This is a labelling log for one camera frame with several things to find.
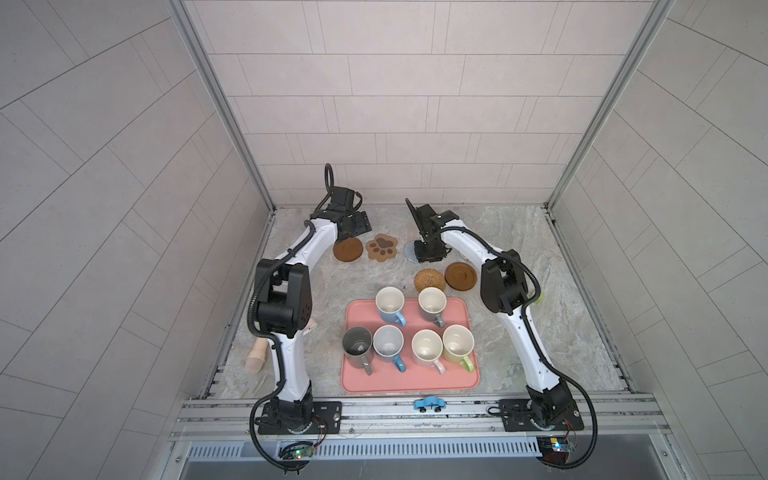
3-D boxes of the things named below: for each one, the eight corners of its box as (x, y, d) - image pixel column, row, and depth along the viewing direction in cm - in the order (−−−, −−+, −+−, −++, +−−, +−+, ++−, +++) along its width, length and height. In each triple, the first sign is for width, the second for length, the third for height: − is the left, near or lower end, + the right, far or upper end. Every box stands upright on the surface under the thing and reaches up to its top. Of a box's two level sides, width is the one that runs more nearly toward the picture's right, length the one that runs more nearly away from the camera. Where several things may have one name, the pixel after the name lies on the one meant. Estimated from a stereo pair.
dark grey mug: (344, 376, 78) (339, 365, 71) (348, 339, 84) (344, 326, 77) (372, 376, 78) (369, 365, 71) (374, 339, 84) (371, 326, 77)
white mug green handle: (442, 376, 78) (446, 367, 72) (439, 336, 85) (442, 324, 78) (472, 376, 78) (479, 367, 72) (466, 336, 85) (472, 324, 79)
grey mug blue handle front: (373, 374, 78) (371, 365, 71) (375, 336, 84) (373, 324, 78) (405, 374, 78) (406, 365, 71) (404, 336, 84) (405, 324, 78)
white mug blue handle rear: (376, 334, 86) (374, 320, 79) (377, 302, 93) (376, 286, 85) (405, 334, 86) (406, 320, 79) (405, 302, 93) (405, 286, 85)
